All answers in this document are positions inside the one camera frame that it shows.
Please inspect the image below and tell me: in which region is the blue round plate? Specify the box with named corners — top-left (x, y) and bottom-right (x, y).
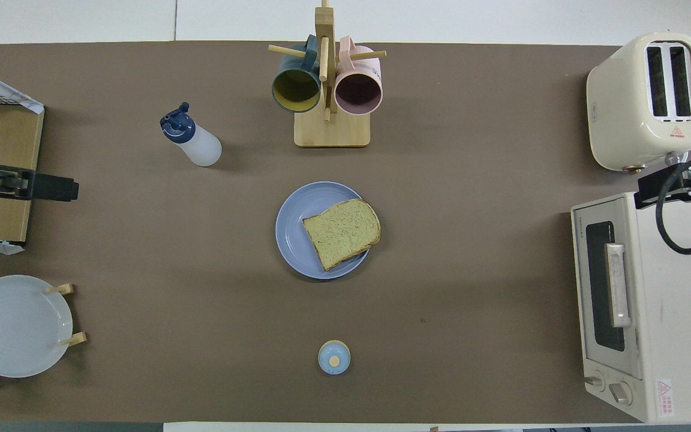
top-left (275, 181), bottom-right (376, 280)

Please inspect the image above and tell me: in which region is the wooden plate rack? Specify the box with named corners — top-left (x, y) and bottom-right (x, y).
top-left (0, 283), bottom-right (88, 377)

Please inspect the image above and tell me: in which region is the toasted bread slice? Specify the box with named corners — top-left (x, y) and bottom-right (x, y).
top-left (302, 199), bottom-right (381, 272)

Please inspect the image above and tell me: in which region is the white toaster oven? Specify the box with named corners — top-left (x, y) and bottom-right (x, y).
top-left (570, 192), bottom-right (691, 424)

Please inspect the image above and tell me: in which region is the pale grey plate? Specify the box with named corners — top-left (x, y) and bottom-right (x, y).
top-left (0, 275), bottom-right (74, 379)

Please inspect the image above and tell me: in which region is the seasoning bottle with blue cap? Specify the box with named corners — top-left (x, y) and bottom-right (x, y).
top-left (160, 102), bottom-right (223, 167)

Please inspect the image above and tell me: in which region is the dark teal mug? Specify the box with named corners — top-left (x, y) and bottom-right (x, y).
top-left (271, 34), bottom-right (322, 113)

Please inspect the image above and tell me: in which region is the pink ribbed mug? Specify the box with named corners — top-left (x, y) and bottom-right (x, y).
top-left (334, 36), bottom-right (383, 116)

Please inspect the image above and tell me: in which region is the wooden shelf with wire basket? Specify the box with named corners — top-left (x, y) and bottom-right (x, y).
top-left (0, 78), bottom-right (45, 247)

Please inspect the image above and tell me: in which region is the cream two-slot toaster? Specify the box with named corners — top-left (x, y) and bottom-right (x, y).
top-left (586, 32), bottom-right (691, 172)

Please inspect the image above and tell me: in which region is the wooden mug tree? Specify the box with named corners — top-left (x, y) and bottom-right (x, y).
top-left (268, 0), bottom-right (387, 148)

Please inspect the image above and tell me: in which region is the brown table mat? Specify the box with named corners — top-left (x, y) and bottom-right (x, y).
top-left (0, 41), bottom-right (640, 424)

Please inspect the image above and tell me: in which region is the small blue call bell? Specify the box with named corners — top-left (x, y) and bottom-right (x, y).
top-left (318, 340), bottom-right (351, 376)

